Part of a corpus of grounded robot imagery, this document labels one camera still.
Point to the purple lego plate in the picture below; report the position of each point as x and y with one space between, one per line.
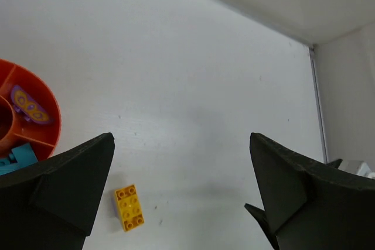
24 104

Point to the aluminium rail right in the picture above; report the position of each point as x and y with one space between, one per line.
318 103

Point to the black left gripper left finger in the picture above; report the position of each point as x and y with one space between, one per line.
53 203

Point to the long teal lego brick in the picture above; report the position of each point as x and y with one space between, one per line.
19 157

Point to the yellow black striped lego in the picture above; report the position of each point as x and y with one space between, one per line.
128 208

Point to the orange round divided container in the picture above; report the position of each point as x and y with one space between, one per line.
15 130

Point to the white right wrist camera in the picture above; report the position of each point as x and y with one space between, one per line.
356 167

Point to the lilac lego brick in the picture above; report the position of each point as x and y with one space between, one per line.
114 207

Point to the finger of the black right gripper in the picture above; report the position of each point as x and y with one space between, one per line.
260 217

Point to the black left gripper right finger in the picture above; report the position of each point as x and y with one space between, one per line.
309 204

